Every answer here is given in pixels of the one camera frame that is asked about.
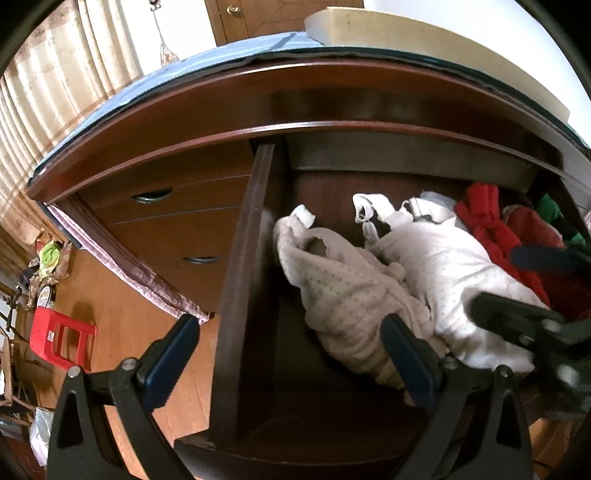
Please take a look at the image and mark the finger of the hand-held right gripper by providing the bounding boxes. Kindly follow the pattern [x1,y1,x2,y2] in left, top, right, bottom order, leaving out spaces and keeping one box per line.
[468,292,568,349]
[510,244,591,274]

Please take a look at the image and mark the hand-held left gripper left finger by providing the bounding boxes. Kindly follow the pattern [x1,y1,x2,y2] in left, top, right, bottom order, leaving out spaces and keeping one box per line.
[46,314,201,480]

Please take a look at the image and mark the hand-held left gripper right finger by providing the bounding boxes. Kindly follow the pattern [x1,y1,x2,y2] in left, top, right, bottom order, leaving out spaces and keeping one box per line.
[379,314,539,480]

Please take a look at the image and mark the red underwear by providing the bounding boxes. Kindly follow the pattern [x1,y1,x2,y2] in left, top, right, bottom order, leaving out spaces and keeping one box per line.
[455,182,551,306]
[505,205,568,252]

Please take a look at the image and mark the green and black underwear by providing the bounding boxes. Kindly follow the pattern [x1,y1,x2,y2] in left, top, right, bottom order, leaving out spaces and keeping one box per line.
[536,194,585,245]

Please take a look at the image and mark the white dotted underwear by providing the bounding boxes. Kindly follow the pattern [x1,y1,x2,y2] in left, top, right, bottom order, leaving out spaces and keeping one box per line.
[369,217,551,371]

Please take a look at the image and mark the beige dotted underwear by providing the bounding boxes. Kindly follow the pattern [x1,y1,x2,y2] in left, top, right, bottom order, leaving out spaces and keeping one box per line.
[272,203,446,387]

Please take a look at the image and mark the wooden drawer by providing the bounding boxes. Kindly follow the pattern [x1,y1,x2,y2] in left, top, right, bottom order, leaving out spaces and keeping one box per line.
[111,208,245,296]
[173,134,591,480]
[76,161,254,227]

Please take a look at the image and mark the white and black underwear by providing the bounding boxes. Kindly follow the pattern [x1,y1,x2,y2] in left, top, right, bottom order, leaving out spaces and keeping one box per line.
[353,191,467,245]

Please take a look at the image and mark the beige shallow tray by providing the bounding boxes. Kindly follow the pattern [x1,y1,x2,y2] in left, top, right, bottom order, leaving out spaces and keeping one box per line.
[305,7,573,123]

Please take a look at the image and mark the closed wooden drawer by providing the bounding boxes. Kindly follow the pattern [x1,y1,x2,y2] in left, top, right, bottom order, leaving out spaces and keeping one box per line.
[111,208,245,296]
[76,161,254,227]

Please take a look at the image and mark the pink hanging cloth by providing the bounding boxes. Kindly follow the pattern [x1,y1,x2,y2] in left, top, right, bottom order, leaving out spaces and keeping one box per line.
[46,203,215,324]

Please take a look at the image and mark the red plastic stool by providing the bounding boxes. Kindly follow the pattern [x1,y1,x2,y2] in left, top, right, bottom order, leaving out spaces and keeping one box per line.
[30,307,99,374]

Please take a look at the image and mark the white plastic bag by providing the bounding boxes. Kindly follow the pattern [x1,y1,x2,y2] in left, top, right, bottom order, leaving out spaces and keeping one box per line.
[28,408,57,468]

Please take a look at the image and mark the green cloth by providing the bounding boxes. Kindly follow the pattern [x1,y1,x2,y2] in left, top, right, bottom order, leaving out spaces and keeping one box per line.
[39,242,63,278]

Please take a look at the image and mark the dark wooden desk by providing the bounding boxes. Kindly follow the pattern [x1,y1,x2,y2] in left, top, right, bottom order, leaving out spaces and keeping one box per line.
[25,58,591,480]

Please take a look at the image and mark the blue checked cloth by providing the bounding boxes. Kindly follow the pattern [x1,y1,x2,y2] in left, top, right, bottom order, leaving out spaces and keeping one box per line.
[28,32,591,183]

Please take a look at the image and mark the beige patterned curtain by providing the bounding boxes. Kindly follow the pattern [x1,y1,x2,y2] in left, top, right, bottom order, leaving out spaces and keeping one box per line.
[0,0,160,245]

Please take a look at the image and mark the brown wooden door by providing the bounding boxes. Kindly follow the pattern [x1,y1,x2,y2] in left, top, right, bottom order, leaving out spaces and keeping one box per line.
[205,0,365,47]

